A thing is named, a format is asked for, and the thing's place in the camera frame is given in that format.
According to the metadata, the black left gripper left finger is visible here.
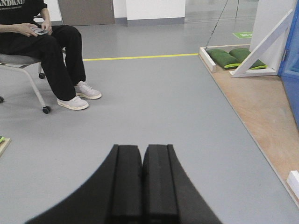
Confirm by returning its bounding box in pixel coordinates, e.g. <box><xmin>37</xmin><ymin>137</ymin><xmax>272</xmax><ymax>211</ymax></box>
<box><xmin>27</xmin><ymin>145</ymin><xmax>142</xmax><ymax>224</ymax></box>

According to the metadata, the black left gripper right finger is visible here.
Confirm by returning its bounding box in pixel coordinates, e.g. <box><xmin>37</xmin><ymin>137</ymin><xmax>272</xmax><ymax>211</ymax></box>
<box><xmin>142</xmin><ymin>145</ymin><xmax>221</xmax><ymax>224</ymax></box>

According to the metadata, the blue door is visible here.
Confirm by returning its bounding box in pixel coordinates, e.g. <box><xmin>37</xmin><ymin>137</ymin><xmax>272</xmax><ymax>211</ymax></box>
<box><xmin>279</xmin><ymin>13</ymin><xmax>299</xmax><ymax>125</ymax></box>

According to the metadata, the grey handheld controller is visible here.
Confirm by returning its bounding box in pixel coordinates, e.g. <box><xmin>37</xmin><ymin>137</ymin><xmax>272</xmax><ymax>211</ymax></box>
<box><xmin>30</xmin><ymin>27</ymin><xmax>48</xmax><ymax>35</ymax></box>

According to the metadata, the white triangular door brace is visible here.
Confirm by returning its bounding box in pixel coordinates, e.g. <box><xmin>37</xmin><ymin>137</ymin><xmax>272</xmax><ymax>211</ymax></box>
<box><xmin>230</xmin><ymin>9</ymin><xmax>294</xmax><ymax>78</ymax></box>

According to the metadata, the person's left hand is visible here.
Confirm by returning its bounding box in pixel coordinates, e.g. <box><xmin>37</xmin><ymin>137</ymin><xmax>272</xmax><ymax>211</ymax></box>
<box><xmin>41</xmin><ymin>21</ymin><xmax>53</xmax><ymax>35</ymax></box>

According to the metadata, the person's right hand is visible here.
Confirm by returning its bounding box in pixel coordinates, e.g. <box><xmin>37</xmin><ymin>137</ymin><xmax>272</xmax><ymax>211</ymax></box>
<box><xmin>11</xmin><ymin>23</ymin><xmax>38</xmax><ymax>37</ymax></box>

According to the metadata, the white sneaker farther back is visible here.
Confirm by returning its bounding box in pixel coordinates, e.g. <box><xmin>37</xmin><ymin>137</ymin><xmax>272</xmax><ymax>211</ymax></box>
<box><xmin>74</xmin><ymin>81</ymin><xmax>102</xmax><ymax>99</ymax></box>

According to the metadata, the small plywood board left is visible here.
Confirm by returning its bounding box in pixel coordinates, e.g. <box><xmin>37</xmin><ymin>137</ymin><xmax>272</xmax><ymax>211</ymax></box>
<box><xmin>0</xmin><ymin>136</ymin><xmax>11</xmax><ymax>156</ymax></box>

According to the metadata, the white block on platform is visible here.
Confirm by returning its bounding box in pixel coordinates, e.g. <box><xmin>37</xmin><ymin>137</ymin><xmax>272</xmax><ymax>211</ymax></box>
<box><xmin>287</xmin><ymin>170</ymin><xmax>299</xmax><ymax>197</ymax></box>

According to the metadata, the plywood base platform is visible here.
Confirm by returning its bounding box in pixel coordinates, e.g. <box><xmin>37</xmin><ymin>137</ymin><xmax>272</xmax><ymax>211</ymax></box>
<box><xmin>203</xmin><ymin>62</ymin><xmax>299</xmax><ymax>204</ymax></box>

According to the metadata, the left green sandbag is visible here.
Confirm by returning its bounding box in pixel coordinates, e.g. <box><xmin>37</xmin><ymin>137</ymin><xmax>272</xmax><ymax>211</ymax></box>
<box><xmin>206</xmin><ymin>49</ymin><xmax>241</xmax><ymax>70</ymax></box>

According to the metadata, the green sandbag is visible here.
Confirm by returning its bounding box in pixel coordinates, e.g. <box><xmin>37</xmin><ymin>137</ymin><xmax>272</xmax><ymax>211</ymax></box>
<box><xmin>229</xmin><ymin>48</ymin><xmax>267</xmax><ymax>70</ymax></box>
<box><xmin>206</xmin><ymin>49</ymin><xmax>241</xmax><ymax>70</ymax></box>

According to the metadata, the right green sandbag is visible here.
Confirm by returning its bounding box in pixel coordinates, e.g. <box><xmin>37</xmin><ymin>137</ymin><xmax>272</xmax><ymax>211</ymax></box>
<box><xmin>229</xmin><ymin>48</ymin><xmax>267</xmax><ymax>70</ymax></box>

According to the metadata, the grey rolling chair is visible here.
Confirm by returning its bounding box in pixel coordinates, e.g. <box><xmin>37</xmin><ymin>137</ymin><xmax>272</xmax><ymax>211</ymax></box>
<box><xmin>0</xmin><ymin>14</ymin><xmax>68</xmax><ymax>114</ymax></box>

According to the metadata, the seated person in black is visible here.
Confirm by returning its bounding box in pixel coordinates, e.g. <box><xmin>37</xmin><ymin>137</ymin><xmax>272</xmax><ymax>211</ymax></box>
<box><xmin>0</xmin><ymin>0</ymin><xmax>102</xmax><ymax>111</ymax></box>

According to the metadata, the white sneaker nearer camera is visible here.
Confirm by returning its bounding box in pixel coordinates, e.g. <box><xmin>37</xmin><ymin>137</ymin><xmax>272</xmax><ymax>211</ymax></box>
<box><xmin>57</xmin><ymin>96</ymin><xmax>89</xmax><ymax>111</ymax></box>

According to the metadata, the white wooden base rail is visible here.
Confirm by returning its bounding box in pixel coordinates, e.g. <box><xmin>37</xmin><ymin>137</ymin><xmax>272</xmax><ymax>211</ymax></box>
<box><xmin>199</xmin><ymin>47</ymin><xmax>217</xmax><ymax>73</ymax></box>

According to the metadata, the brown board against wall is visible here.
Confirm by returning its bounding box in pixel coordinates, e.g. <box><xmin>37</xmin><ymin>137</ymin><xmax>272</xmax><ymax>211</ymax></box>
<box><xmin>58</xmin><ymin>0</ymin><xmax>115</xmax><ymax>26</ymax></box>

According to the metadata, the dark cable on floor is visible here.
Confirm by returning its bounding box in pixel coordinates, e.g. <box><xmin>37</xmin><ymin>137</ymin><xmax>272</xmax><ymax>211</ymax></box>
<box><xmin>204</xmin><ymin>0</ymin><xmax>230</xmax><ymax>48</ymax></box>

